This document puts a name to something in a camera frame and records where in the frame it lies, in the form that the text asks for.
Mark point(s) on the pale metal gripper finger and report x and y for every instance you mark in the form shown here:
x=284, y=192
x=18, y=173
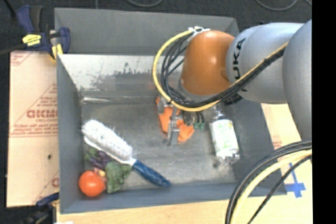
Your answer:
x=170, y=136
x=176, y=135

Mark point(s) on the orange soft toy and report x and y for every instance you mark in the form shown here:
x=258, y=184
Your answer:
x=185, y=132

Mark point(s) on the clear bottle white green label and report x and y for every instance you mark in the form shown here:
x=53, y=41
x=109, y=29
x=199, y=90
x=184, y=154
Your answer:
x=224, y=139

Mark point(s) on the green toy lettuce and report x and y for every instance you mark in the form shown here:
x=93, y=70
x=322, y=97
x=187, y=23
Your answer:
x=116, y=175

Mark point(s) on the purple toy vegetable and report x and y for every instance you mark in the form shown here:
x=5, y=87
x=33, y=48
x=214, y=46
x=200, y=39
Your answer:
x=98, y=158

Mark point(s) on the grey metal bin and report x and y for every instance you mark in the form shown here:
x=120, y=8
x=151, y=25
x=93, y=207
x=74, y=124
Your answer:
x=147, y=34

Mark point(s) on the red toy tomato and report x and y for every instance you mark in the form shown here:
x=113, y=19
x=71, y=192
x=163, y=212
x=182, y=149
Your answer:
x=91, y=184

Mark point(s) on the brown cardboard board red print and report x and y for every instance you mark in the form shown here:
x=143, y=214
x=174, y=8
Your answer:
x=31, y=133

